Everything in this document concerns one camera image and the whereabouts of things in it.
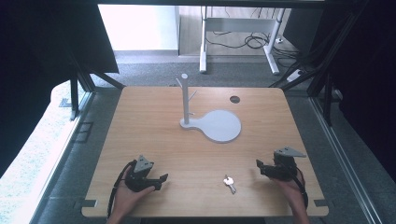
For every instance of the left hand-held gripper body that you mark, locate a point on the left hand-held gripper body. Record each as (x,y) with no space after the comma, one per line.
(139,174)

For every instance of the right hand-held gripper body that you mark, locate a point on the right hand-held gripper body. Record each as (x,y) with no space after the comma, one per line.
(284,166)

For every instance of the person's right hand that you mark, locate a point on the person's right hand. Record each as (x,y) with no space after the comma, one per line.
(291,191)

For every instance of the person's left hand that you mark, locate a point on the person's left hand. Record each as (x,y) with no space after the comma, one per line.
(128,199)

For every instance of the silver key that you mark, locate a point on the silver key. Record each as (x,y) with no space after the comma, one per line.
(229,183)

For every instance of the white stand with pegs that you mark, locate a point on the white stand with pegs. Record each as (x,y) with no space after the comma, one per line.
(218,125)

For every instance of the white power strip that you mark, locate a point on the white power strip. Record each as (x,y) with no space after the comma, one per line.
(294,75)

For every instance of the black curtain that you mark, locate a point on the black curtain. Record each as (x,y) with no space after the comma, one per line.
(37,62)
(361,77)

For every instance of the black metal frame strut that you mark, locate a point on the black metal frame strut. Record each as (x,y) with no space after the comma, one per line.
(81,84)
(323,74)

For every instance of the white desk frame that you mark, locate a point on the white desk frame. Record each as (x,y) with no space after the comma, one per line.
(239,25)

